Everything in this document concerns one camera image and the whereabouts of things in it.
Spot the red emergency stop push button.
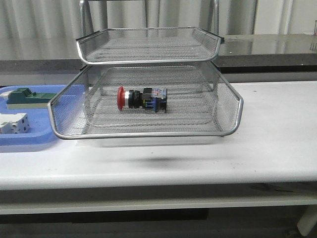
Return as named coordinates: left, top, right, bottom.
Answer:
left=117, top=86, right=167, bottom=113

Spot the silver mesh tray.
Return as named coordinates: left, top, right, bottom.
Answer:
left=84, top=93, right=217, bottom=130
left=75, top=26, right=225, bottom=65
left=48, top=61, right=243, bottom=139

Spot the blue plastic tray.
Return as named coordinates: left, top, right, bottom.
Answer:
left=0, top=84, right=66, bottom=152

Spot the green terminal block component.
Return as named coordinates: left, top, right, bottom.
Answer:
left=6, top=87, right=56, bottom=109

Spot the dark grey counter top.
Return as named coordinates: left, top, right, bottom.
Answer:
left=0, top=34, right=317, bottom=73

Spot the white circuit breaker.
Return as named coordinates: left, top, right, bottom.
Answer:
left=0, top=113, right=30, bottom=134

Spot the white table leg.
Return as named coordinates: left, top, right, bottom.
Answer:
left=297, top=205, right=317, bottom=237

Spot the silver wire rack frame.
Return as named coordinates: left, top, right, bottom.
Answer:
left=78, top=0, right=225, bottom=75

